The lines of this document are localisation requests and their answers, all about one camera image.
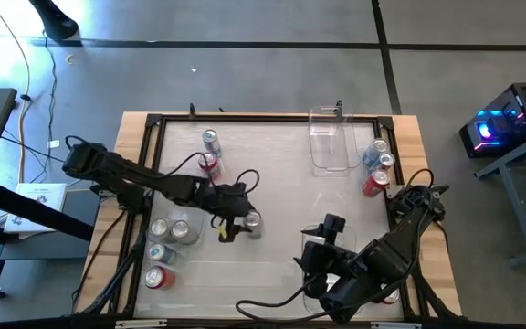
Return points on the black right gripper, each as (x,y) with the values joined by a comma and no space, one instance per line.
(315,260)

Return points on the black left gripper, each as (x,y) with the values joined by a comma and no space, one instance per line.
(228,203)

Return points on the red Fanta can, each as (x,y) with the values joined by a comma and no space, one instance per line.
(379,178)
(209,163)
(154,277)
(392,297)

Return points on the blue silver Red Bull can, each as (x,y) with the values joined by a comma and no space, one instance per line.
(386,161)
(157,252)
(210,139)

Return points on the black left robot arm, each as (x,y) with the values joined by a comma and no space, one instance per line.
(121,166)

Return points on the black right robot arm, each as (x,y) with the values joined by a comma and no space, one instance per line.
(381,256)

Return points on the small black clamp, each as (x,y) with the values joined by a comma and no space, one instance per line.
(338,107)
(192,110)

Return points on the white booklet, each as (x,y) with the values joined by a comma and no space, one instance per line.
(41,196)

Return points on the small white tag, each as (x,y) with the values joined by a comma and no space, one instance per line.
(54,143)

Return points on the white paper sheet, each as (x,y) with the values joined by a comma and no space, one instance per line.
(18,223)

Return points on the grey metal stand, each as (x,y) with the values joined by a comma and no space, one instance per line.
(518,219)

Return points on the black stand foot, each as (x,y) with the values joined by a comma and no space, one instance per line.
(55,20)

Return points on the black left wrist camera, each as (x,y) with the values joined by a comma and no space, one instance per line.
(239,188)

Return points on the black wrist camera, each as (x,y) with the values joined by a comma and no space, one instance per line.
(331,224)
(239,188)

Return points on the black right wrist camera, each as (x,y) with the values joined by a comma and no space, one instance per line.
(331,224)

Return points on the white frame bracket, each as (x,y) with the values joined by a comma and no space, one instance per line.
(395,325)
(140,323)

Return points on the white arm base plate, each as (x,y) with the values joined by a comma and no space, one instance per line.
(393,190)

